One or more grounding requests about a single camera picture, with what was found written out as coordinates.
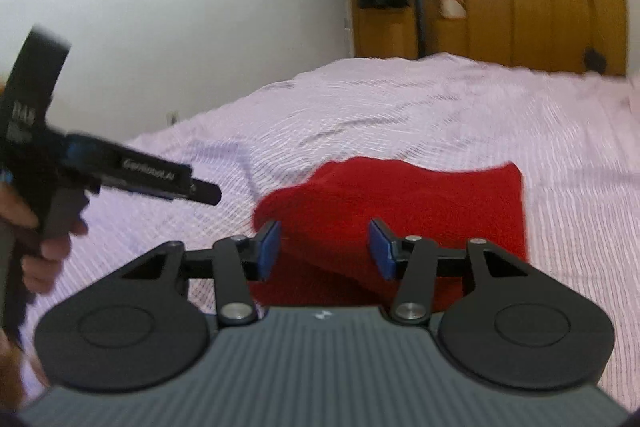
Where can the red garment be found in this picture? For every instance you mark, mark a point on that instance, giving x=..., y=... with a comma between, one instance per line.
x=400, y=192

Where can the bed with checkered sheet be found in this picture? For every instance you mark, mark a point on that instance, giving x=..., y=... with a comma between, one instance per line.
x=450, y=117

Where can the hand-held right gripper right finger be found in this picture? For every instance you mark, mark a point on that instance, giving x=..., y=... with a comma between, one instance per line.
x=381, y=249

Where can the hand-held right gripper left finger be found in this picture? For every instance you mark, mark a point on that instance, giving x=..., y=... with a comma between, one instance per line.
x=270, y=252

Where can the white and red container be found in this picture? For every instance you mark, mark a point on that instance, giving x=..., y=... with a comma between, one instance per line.
x=453, y=7

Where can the person's left hand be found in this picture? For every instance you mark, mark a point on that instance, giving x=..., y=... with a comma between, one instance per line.
x=50, y=254

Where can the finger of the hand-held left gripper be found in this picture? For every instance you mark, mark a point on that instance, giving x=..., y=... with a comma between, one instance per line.
x=206, y=193

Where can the wall socket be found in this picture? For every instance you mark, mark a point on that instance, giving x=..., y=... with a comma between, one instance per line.
x=173, y=117

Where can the small black object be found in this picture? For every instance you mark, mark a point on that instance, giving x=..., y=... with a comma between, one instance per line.
x=595, y=60

